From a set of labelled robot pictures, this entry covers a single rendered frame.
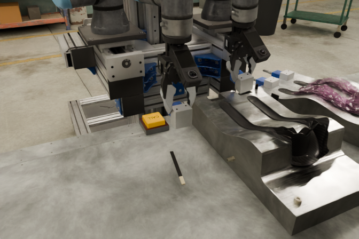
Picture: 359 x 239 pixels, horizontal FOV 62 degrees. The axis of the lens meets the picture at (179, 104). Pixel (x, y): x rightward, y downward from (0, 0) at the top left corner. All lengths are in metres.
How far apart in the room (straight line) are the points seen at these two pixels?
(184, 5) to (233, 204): 0.48
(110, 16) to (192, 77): 0.57
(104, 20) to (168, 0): 0.52
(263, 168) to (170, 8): 0.42
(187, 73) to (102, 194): 0.37
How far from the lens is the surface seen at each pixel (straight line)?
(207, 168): 0.85
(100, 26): 1.21
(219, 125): 0.87
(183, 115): 0.80
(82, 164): 0.90
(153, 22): 1.35
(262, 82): 1.21
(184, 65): 0.71
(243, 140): 0.76
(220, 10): 1.37
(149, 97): 1.33
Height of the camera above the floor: 1.36
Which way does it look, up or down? 29 degrees down
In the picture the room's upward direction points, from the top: straight up
